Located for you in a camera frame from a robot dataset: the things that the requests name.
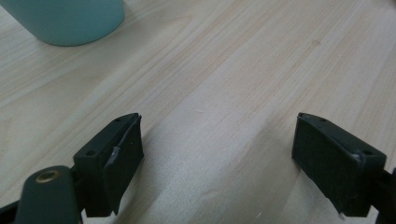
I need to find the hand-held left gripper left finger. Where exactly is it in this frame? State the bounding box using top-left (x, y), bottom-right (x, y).
top-left (72, 112), bottom-right (145, 218)

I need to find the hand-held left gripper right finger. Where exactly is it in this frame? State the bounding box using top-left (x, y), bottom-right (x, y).
top-left (290, 112), bottom-right (388, 217)

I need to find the teal cup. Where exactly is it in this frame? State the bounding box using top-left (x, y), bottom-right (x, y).
top-left (0, 0), bottom-right (126, 48)

